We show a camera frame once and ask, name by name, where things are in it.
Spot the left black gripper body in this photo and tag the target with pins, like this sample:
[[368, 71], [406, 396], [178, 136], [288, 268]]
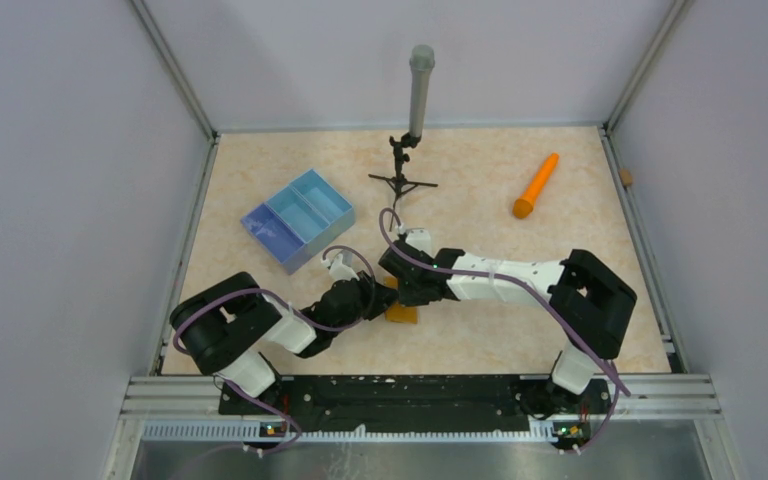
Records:
[[370, 304]]

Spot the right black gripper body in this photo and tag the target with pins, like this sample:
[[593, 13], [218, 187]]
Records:
[[409, 295]]

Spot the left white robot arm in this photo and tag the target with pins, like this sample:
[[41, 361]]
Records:
[[221, 327]]

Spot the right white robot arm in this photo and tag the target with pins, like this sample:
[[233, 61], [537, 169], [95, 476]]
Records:
[[591, 303]]

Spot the black tripod stand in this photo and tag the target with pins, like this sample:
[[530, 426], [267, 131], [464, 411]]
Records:
[[398, 182]]

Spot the blue compartment organizer box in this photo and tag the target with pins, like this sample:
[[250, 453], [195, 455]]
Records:
[[300, 220]]

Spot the orange marker pen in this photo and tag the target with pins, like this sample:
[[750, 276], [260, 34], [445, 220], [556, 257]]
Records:
[[525, 204]]

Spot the grey microphone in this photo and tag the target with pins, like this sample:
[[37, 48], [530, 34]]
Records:
[[421, 63]]

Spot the small wooden block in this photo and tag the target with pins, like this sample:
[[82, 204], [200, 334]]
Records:
[[626, 177]]

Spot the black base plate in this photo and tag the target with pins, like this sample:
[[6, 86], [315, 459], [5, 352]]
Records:
[[430, 403]]

